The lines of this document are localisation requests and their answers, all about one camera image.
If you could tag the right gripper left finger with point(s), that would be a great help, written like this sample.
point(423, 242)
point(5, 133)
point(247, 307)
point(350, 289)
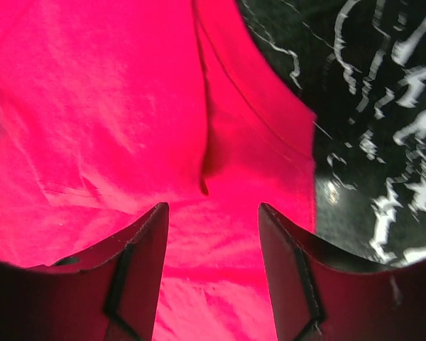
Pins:
point(108, 291)

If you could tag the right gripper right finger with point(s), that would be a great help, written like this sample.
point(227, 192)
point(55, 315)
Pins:
point(321, 292)

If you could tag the pink red t shirt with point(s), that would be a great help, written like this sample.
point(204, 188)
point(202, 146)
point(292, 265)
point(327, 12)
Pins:
point(110, 107)

